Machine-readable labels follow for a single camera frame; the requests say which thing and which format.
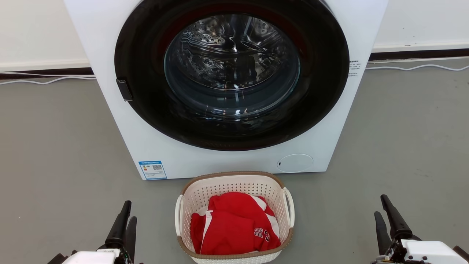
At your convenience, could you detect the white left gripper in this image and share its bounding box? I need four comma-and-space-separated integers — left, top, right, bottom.
62, 200, 138, 264

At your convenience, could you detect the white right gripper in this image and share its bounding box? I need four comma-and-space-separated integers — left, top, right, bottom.
372, 194, 469, 264

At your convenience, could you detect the white laundry basket brown rim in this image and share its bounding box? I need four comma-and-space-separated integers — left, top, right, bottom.
174, 171, 295, 264

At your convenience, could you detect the blue energy label sticker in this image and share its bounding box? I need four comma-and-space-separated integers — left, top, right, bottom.
138, 161, 167, 180

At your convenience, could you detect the red white sports garment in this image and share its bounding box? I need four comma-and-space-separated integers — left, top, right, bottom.
190, 191, 281, 256

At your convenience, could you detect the round white filter cover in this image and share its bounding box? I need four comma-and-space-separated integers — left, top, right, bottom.
277, 154, 314, 173

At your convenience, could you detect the black round washer door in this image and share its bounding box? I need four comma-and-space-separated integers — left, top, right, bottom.
114, 0, 350, 151

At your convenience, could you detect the white front-load washing machine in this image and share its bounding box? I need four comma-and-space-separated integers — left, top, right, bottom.
63, 0, 389, 181

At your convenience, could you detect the steel perforated washer drum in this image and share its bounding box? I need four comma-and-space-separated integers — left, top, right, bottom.
164, 14, 301, 121

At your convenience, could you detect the grey washer door handle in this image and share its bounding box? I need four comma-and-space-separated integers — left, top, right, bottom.
116, 78, 134, 102

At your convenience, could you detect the thin white floor cable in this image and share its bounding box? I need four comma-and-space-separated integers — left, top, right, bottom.
365, 64, 469, 72
0, 75, 97, 86

